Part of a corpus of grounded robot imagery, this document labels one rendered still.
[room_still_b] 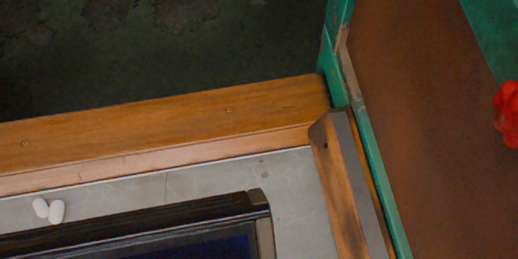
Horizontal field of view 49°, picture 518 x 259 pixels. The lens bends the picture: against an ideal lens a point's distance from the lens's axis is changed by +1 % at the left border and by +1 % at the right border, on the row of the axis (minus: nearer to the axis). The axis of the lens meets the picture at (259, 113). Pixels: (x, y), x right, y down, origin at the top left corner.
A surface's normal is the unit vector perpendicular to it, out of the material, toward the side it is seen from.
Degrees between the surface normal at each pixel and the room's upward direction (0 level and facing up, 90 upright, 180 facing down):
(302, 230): 0
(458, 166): 90
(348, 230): 67
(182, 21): 0
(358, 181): 0
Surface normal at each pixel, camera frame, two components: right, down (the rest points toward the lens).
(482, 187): -0.98, 0.16
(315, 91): 0.00, -0.47
